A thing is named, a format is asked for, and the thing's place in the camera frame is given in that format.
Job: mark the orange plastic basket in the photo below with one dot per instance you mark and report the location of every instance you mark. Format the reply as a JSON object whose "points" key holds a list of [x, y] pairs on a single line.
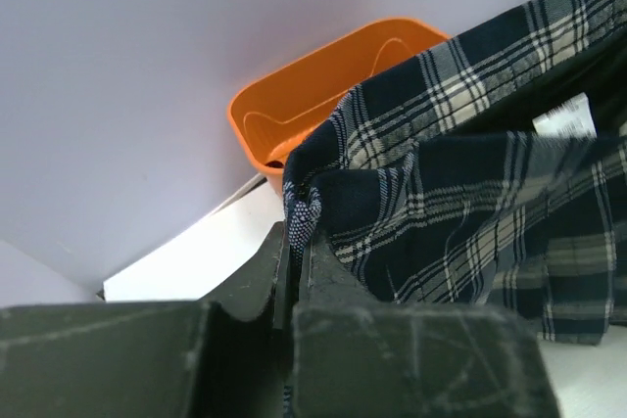
{"points": [[272, 115]]}

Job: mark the navy plaid pleated skirt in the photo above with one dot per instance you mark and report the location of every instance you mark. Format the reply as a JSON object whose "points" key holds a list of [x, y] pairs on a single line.
{"points": [[488, 168]]}

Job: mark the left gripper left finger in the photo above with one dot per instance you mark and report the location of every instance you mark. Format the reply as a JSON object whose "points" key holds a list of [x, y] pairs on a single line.
{"points": [[218, 356]]}

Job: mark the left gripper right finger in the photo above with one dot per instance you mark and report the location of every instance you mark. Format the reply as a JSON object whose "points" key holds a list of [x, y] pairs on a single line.
{"points": [[357, 357]]}

